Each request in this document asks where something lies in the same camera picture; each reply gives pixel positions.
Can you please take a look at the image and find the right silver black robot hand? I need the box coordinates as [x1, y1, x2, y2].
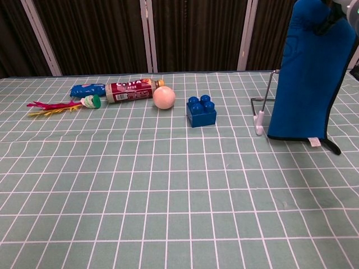
[314, 0, 348, 36]

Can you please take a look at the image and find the black and blue cloth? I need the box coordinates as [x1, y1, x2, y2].
[266, 0, 357, 156]

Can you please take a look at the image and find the blue building block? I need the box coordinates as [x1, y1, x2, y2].
[186, 94, 218, 128]

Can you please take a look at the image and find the pale pink ball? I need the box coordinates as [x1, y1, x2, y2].
[152, 86, 176, 110]

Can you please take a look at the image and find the Costa coffee bottle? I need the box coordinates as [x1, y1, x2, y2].
[105, 78, 165, 104]

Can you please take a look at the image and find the black pleated curtain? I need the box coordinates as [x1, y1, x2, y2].
[0, 0, 359, 79]

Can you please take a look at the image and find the colourful feather shuttlecock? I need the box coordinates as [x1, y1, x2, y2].
[26, 94, 102, 118]

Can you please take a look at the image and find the blue snack packet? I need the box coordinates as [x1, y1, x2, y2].
[70, 82, 107, 99]

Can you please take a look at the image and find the green checked tablecloth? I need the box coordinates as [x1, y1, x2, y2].
[0, 69, 359, 269]

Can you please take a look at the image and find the white frame post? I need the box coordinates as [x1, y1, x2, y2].
[21, 0, 62, 76]
[236, 0, 259, 71]
[139, 0, 158, 74]
[348, 41, 359, 71]

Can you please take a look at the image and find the metal wire rack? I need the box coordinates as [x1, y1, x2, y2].
[250, 68, 281, 136]

